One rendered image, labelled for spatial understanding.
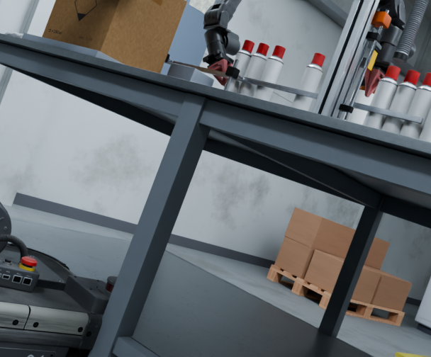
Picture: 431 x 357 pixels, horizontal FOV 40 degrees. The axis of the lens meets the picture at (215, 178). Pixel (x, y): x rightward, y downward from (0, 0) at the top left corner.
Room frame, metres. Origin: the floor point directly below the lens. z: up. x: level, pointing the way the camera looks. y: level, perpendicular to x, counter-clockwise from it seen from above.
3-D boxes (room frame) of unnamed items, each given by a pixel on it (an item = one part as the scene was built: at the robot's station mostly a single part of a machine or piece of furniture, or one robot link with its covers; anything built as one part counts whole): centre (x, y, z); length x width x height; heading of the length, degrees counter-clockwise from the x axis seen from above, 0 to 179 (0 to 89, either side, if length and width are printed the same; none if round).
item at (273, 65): (1.81, -0.04, 0.98); 0.05 x 0.05 x 0.20
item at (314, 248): (5.08, -1.32, 0.32); 1.10 x 0.78 x 0.65; 124
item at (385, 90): (1.58, -0.34, 0.98); 0.05 x 0.05 x 0.20
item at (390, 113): (1.80, 0.00, 0.96); 1.07 x 0.01 x 0.01; 53
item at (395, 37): (1.68, -0.32, 1.19); 0.07 x 0.06 x 0.07; 132
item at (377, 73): (1.69, -0.31, 1.05); 0.07 x 0.07 x 0.09; 52
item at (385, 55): (1.68, -0.32, 1.13); 0.10 x 0.07 x 0.07; 52
